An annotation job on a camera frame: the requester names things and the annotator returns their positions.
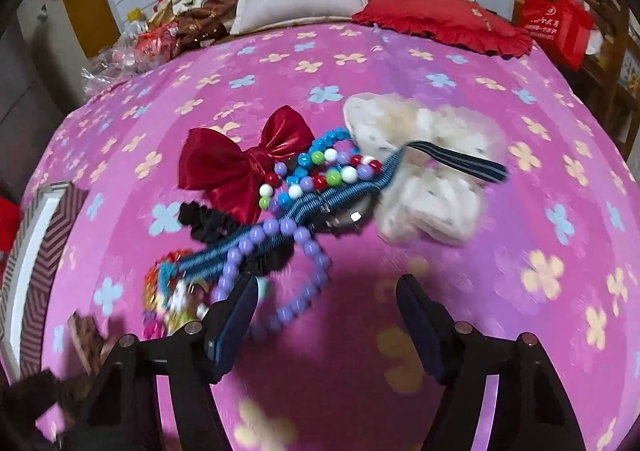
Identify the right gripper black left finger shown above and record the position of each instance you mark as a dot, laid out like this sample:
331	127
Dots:
122	412

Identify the red ruffled cushion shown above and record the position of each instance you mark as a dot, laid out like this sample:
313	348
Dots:
460	23

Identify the striped white tray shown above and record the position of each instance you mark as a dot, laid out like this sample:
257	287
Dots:
30	272

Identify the blue striped strap watch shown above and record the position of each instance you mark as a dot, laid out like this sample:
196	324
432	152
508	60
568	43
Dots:
335	210

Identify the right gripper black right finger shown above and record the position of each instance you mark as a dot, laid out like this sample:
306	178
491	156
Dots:
532	410

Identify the red satin bow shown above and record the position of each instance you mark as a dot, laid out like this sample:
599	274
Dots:
229	176

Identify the red shopping bag right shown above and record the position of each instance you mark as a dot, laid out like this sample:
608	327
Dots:
561	28

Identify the leopard print bow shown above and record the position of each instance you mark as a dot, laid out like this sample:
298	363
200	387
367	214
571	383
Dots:
91	346

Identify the clear plastic bag pile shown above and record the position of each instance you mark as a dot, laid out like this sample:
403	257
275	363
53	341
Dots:
142	46

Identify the black scrunchie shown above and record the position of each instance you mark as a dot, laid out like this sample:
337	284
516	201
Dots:
212	227

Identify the cream fluffy scrunchie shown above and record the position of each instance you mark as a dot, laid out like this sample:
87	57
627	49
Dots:
425	197

